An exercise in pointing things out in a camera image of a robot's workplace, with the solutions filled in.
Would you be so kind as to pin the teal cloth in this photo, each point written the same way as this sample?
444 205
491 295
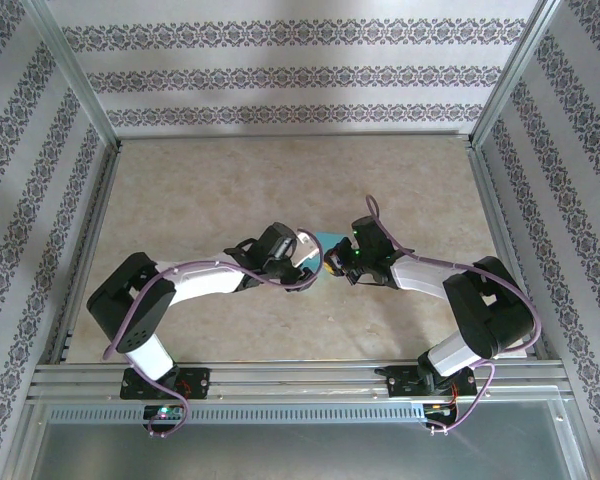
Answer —
330 237

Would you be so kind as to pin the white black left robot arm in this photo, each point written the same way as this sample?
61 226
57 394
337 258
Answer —
130 305

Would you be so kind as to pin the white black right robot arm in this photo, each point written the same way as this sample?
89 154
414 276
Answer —
485 310

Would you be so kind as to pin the grey metal sheet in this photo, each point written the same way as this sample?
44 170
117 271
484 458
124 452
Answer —
300 452

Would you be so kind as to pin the controller board with green light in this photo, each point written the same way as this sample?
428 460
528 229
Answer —
164 411

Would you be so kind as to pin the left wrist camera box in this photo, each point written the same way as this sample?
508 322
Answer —
305 245

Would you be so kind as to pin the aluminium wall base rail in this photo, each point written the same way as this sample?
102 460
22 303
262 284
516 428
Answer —
295 135

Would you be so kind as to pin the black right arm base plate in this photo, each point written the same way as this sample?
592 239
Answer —
400 382

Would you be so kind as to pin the aluminium side rail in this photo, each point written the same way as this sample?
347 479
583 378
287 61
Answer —
505 220
87 240

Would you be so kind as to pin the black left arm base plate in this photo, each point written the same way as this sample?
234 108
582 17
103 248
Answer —
195 385

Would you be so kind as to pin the aluminium frame post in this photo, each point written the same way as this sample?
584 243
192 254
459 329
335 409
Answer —
517 70
70 70

